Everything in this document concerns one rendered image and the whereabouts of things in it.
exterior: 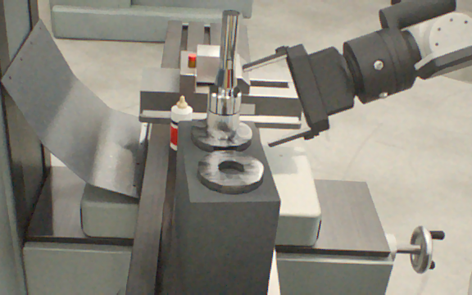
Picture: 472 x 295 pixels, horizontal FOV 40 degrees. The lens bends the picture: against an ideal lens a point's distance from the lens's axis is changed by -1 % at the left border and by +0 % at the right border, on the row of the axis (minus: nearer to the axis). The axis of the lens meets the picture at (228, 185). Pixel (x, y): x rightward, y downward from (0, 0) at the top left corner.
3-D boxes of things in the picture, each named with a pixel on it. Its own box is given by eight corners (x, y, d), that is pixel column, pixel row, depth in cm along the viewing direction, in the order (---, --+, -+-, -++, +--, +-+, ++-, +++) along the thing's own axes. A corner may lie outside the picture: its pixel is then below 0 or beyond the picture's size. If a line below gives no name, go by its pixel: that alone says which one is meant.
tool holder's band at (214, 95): (242, 104, 91) (242, 97, 91) (208, 102, 91) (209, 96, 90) (239, 89, 95) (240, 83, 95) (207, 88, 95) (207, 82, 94)
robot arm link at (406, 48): (383, 95, 93) (460, 70, 92) (404, 93, 82) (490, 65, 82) (359, 18, 92) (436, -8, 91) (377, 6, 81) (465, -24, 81)
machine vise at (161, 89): (292, 98, 153) (299, 54, 147) (301, 129, 140) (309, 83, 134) (142, 92, 150) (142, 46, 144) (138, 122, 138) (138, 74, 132)
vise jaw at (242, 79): (245, 70, 147) (247, 54, 145) (249, 95, 137) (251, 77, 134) (219, 69, 147) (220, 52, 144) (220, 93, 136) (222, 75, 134)
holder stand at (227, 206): (244, 215, 113) (256, 112, 102) (267, 306, 95) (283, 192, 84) (174, 217, 111) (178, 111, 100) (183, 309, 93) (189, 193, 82)
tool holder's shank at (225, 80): (237, 95, 91) (243, 17, 85) (214, 94, 91) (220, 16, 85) (235, 85, 94) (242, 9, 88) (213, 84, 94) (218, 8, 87)
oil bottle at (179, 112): (190, 141, 133) (192, 92, 127) (190, 152, 129) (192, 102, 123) (170, 140, 133) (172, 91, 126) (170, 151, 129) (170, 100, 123)
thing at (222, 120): (238, 138, 94) (242, 104, 91) (206, 138, 94) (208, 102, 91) (237, 123, 98) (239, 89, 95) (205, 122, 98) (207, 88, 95)
